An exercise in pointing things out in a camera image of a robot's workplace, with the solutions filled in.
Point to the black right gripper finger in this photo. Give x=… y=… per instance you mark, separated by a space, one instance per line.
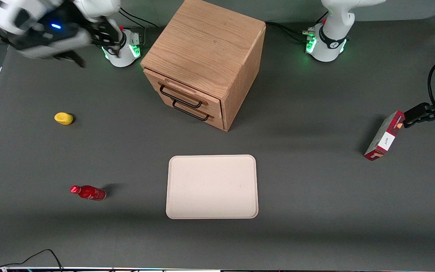
x=70 y=57
x=106 y=36

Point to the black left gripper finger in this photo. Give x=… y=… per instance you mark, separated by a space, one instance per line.
x=419 y=110
x=421 y=119

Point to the oak wooden drawer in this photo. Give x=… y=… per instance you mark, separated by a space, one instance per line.
x=153 y=80
x=217 y=121

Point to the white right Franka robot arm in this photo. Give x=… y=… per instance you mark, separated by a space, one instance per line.
x=124 y=56

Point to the red and white snack box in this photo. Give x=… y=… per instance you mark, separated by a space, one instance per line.
x=385 y=138

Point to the yellow lemon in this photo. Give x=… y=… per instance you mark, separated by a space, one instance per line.
x=63 y=118

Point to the oak wooden cabinet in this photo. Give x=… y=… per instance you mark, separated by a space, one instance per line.
x=202 y=45

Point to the red soda bottle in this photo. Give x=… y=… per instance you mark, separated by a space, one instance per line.
x=89 y=192

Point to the beige plastic tray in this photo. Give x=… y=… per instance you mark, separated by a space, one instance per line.
x=217 y=189

